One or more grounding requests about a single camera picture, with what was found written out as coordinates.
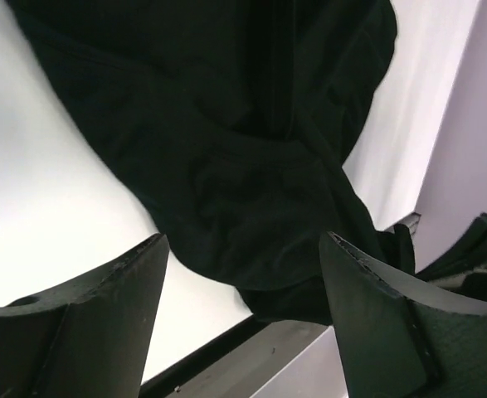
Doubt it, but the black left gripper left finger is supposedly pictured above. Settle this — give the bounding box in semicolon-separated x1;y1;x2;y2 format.
0;234;168;398

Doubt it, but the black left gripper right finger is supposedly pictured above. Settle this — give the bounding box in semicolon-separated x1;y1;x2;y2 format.
319;233;487;397

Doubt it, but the black t shirt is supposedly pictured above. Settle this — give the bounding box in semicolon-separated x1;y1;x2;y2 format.
8;1;415;325

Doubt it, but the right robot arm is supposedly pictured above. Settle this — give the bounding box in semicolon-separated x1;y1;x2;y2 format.
416;212;487;302

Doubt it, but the aluminium frame rail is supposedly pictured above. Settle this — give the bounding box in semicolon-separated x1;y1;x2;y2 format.
139;318;327;397

